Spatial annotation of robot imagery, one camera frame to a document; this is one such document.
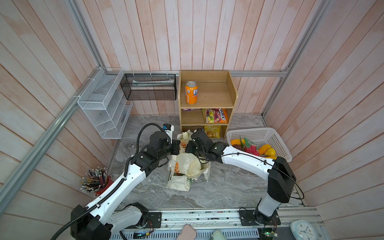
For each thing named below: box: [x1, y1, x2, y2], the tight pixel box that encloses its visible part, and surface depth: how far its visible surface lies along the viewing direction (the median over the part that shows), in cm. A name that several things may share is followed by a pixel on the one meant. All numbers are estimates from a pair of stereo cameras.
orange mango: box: [258, 144, 272, 156], surface depth 97 cm
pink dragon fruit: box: [244, 137, 260, 156], surface depth 92 cm
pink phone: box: [177, 224, 197, 240], surface depth 70 cm
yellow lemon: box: [264, 148, 276, 157], surface depth 95 cm
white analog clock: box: [290, 219, 318, 240], surface depth 70 cm
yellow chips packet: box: [204, 125, 222, 139], surface depth 107 cm
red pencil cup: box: [80, 166, 114, 196], surface depth 73 cm
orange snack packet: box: [219, 108, 229, 124], surface depth 95 cm
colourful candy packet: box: [202, 108, 218, 124], surface depth 95 cm
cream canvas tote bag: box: [167, 154, 211, 191], surface depth 75 cm
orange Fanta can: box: [185, 80, 199, 105], surface depth 78 cm
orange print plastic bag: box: [174, 130, 202, 177], surface depth 72 cm
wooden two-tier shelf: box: [178, 70, 238, 139], surface depth 94 cm
